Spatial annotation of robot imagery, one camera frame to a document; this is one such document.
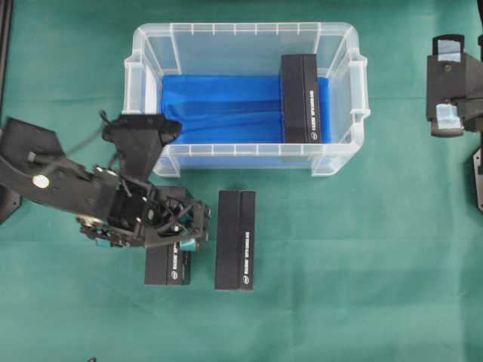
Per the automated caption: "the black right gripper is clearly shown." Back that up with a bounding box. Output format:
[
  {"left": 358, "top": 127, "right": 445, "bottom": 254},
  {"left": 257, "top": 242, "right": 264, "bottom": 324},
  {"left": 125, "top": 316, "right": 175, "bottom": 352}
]
[{"left": 426, "top": 34, "right": 482, "bottom": 137}]

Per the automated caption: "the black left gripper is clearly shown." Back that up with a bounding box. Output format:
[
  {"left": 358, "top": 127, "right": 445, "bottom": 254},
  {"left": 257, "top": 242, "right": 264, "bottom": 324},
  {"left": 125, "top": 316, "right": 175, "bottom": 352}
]
[{"left": 77, "top": 186, "right": 211, "bottom": 253}]

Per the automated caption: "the black D415 box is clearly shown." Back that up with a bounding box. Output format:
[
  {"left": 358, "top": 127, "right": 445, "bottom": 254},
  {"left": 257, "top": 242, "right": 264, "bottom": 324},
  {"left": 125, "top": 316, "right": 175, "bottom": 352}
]
[{"left": 214, "top": 190, "right": 256, "bottom": 291}]

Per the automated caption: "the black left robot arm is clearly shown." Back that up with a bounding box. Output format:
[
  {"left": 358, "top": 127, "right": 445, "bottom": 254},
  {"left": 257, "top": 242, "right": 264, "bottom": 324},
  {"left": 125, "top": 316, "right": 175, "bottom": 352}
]
[{"left": 1, "top": 114, "right": 211, "bottom": 252}]

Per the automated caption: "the clear plastic storage case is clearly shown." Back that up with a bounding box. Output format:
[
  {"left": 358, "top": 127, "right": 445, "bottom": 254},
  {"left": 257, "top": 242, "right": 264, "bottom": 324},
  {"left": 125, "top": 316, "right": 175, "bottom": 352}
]
[{"left": 123, "top": 22, "right": 371, "bottom": 177}]

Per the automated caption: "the blue cloth liner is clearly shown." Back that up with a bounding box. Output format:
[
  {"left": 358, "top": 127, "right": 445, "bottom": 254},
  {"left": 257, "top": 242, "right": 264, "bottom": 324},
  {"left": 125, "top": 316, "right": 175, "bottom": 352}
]
[{"left": 159, "top": 75, "right": 332, "bottom": 169}]

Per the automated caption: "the green table cloth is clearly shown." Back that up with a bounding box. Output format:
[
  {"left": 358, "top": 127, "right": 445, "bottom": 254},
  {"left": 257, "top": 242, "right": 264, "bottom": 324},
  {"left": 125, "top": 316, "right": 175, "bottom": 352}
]
[{"left": 1, "top": 1, "right": 482, "bottom": 361}]

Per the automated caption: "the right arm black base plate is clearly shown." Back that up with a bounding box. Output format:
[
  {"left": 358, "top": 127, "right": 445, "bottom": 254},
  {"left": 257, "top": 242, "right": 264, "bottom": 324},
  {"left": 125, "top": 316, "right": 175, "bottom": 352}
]
[{"left": 472, "top": 148, "right": 483, "bottom": 212}]

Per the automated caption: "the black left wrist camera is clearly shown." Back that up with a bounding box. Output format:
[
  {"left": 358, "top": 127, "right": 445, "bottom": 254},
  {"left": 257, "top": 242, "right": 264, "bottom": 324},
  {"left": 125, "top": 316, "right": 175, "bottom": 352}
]
[{"left": 102, "top": 114, "right": 182, "bottom": 179}]

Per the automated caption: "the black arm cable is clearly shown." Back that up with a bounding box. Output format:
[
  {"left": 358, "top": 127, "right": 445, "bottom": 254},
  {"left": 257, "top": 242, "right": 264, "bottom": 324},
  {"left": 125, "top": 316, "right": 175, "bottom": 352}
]
[{"left": 41, "top": 109, "right": 114, "bottom": 178}]

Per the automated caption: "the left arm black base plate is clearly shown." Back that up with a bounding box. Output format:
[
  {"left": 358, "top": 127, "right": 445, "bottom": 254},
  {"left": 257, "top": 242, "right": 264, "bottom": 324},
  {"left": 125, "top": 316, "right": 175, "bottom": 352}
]
[{"left": 0, "top": 186, "right": 22, "bottom": 224}]

